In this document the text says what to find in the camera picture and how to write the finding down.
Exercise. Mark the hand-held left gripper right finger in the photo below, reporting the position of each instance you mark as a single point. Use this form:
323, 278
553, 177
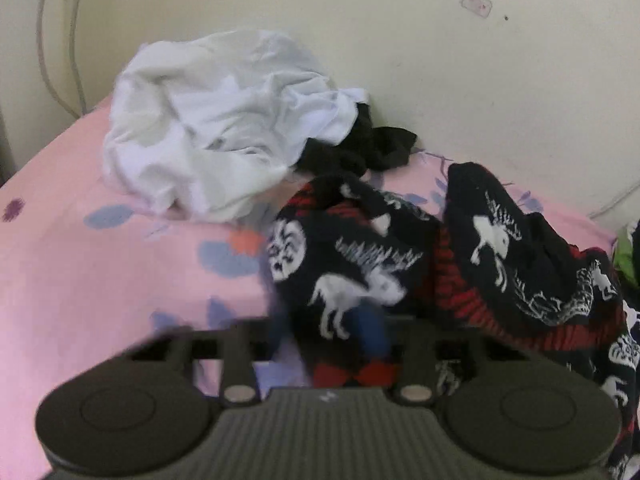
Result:
373, 331

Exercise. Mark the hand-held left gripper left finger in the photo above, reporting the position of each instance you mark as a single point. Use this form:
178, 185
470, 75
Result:
238, 360

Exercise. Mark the black deer print garment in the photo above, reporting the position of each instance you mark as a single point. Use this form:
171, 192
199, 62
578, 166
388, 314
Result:
500, 260

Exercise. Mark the pale wall sticker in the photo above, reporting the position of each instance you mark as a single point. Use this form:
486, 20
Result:
476, 3

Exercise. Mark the plain black garment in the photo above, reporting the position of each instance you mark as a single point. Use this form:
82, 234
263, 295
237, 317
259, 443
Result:
381, 150

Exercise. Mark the green cloth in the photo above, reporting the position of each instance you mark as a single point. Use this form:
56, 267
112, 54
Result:
625, 260

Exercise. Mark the white crumpled garment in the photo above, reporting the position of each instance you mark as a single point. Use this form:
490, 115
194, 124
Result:
200, 125

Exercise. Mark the pink floral bedsheet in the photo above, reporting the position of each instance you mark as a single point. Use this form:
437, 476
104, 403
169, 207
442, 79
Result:
75, 285

